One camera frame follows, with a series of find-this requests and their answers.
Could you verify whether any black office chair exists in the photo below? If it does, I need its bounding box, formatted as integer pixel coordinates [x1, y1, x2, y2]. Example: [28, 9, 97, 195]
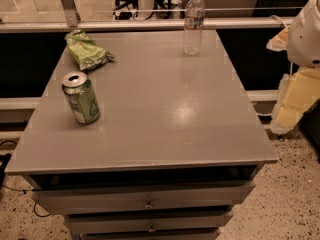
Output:
[113, 0, 138, 20]

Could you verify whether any white cable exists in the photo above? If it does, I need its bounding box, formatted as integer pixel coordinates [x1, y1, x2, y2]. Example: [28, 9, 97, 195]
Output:
[270, 14, 288, 28]

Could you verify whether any green soda can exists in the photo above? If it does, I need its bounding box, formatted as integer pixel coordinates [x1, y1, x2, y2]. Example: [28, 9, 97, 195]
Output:
[62, 71, 100, 124]

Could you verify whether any clear plastic water bottle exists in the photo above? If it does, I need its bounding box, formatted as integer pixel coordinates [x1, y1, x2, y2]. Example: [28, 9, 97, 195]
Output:
[183, 0, 205, 56]

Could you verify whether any green chip bag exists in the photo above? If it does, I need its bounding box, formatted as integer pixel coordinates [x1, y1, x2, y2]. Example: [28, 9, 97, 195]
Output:
[65, 29, 115, 71]

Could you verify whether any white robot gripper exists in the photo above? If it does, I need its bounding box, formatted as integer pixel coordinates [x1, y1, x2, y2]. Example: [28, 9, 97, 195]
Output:
[266, 0, 320, 134]

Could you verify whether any top grey drawer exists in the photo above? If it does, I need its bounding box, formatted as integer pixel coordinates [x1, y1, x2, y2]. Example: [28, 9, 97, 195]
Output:
[32, 180, 255, 215]

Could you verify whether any grey metal railing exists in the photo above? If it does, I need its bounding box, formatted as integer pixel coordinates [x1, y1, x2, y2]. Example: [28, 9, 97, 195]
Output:
[0, 16, 294, 33]

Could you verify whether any grey drawer cabinet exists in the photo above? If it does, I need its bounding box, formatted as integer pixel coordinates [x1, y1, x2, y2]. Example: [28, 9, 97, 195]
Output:
[7, 30, 276, 240]

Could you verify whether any black floor cable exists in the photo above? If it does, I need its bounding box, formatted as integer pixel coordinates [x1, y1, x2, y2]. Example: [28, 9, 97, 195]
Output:
[0, 140, 51, 218]

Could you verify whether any grey drawer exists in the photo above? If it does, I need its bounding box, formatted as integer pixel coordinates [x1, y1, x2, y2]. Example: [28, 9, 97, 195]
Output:
[65, 210, 233, 234]
[32, 180, 255, 215]

